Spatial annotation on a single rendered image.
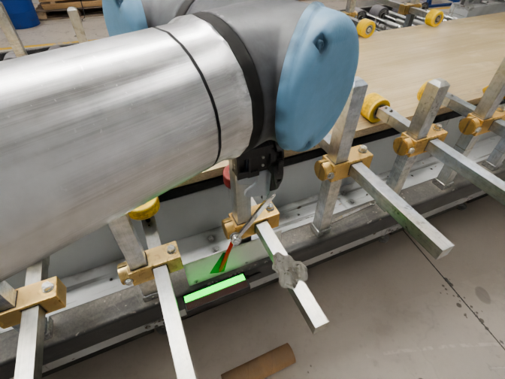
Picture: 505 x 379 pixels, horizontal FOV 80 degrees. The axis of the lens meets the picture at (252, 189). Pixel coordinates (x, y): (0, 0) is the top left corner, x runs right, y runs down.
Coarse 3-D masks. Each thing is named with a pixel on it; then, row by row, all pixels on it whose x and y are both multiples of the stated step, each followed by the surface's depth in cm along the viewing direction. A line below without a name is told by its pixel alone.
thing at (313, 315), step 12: (252, 204) 77; (264, 228) 71; (264, 240) 69; (276, 240) 68; (288, 288) 62; (300, 288) 60; (300, 300) 58; (312, 300) 58; (312, 312) 56; (312, 324) 55; (324, 324) 55
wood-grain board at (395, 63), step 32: (384, 32) 164; (416, 32) 164; (448, 32) 164; (480, 32) 164; (384, 64) 132; (416, 64) 132; (448, 64) 132; (480, 64) 132; (384, 96) 110; (416, 96) 110; (480, 96) 110; (384, 128) 99; (224, 160) 83
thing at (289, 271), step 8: (280, 256) 64; (288, 256) 63; (280, 264) 64; (288, 264) 62; (296, 264) 62; (280, 272) 62; (288, 272) 60; (296, 272) 62; (304, 272) 61; (280, 280) 61; (288, 280) 60; (296, 280) 61
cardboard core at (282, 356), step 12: (276, 348) 127; (288, 348) 125; (252, 360) 123; (264, 360) 122; (276, 360) 122; (288, 360) 123; (228, 372) 119; (240, 372) 118; (252, 372) 119; (264, 372) 119
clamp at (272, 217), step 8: (256, 208) 74; (232, 216) 72; (264, 216) 72; (272, 216) 73; (224, 224) 71; (232, 224) 71; (240, 224) 70; (272, 224) 75; (224, 232) 74; (232, 232) 71; (248, 232) 73
